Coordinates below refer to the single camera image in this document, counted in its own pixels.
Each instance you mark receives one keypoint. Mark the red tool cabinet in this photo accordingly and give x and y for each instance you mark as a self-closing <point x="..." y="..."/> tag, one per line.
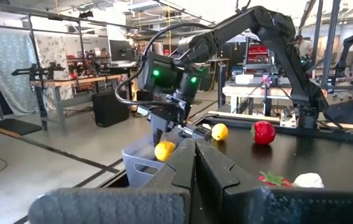
<point x="257" y="53"/>

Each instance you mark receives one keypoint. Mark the white table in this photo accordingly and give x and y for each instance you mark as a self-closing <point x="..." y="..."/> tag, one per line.
<point x="248" y="91"/>

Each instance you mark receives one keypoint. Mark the person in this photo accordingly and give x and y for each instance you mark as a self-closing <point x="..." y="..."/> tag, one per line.
<point x="304" y="48"/>

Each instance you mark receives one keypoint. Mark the floral patterned cloth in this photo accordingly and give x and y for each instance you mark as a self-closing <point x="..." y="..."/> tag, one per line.
<point x="52" y="53"/>

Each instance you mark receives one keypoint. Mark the yellow lemon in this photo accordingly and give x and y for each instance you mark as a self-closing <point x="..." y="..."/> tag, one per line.
<point x="220" y="132"/>
<point x="164" y="151"/>

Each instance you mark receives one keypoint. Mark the black speaker box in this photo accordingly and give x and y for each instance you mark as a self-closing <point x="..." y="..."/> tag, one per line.
<point x="109" y="109"/>

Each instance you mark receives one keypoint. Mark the white patterned curtain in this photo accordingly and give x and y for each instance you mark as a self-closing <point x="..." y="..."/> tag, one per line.
<point x="8" y="68"/>

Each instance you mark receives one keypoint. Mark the wooden workbench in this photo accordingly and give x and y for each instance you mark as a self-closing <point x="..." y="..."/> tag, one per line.
<point x="80" y="80"/>

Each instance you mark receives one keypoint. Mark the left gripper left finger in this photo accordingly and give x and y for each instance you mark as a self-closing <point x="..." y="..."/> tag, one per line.
<point x="164" y="205"/>

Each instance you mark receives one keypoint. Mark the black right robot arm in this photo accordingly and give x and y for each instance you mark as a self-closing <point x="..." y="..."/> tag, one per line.
<point x="273" y="28"/>

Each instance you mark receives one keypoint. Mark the black floor mat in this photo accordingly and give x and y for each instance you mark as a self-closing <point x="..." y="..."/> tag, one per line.
<point x="13" y="127"/>

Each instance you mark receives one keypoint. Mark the white storage bin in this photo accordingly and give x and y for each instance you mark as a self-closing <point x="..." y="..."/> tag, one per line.
<point x="244" y="79"/>

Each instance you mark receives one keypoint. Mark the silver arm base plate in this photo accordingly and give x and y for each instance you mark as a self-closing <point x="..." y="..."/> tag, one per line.
<point x="288" y="121"/>

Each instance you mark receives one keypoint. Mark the black computer monitor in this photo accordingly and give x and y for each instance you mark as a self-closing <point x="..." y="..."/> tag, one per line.
<point x="122" y="49"/>

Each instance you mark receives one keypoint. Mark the small black robot arm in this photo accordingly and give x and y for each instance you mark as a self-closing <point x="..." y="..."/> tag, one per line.
<point x="36" y="72"/>

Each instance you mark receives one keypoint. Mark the red strawberry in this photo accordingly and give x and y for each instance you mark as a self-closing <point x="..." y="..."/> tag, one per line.
<point x="273" y="180"/>

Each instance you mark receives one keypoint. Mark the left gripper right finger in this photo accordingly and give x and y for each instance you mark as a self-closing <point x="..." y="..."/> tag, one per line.
<point x="257" y="205"/>

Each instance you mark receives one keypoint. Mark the translucent grey plastic basket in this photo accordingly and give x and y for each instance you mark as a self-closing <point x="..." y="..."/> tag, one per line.
<point x="136" y="161"/>

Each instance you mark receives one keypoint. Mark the black idle robot arm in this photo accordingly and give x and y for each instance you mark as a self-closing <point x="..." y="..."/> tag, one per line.
<point x="350" y="43"/>

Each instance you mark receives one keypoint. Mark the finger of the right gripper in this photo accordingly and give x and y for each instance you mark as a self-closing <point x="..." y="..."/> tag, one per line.
<point x="162" y="130"/>
<point x="195" y="132"/>

